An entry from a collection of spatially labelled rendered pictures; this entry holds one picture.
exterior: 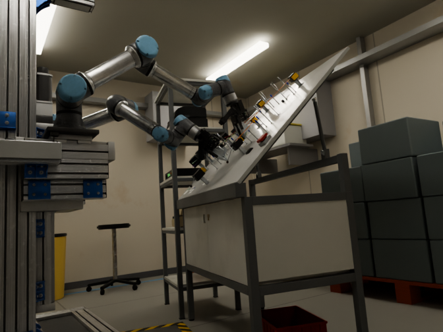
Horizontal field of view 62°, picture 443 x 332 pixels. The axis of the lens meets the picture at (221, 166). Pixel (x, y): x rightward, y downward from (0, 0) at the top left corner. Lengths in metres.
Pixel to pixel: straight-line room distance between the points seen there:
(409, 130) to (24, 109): 2.50
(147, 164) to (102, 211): 0.88
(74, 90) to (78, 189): 0.45
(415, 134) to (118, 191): 3.55
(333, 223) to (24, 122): 1.58
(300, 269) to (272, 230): 0.23
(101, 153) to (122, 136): 3.34
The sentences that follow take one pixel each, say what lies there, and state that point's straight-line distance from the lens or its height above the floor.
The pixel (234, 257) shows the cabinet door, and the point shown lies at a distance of 1.85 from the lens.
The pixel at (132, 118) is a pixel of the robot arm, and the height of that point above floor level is 1.27.
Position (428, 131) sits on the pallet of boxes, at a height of 1.26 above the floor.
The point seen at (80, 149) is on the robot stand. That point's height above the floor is 1.07.
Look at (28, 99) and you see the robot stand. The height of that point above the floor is 1.36.
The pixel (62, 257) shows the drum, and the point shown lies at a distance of 4.29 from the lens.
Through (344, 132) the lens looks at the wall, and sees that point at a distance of 4.80.
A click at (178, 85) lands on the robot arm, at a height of 1.45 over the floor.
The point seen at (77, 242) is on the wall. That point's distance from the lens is 4.89.
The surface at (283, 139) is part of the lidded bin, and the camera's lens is 4.68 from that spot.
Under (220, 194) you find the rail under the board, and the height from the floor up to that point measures 0.83.
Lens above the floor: 0.71
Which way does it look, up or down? 8 degrees up
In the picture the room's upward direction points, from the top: 4 degrees counter-clockwise
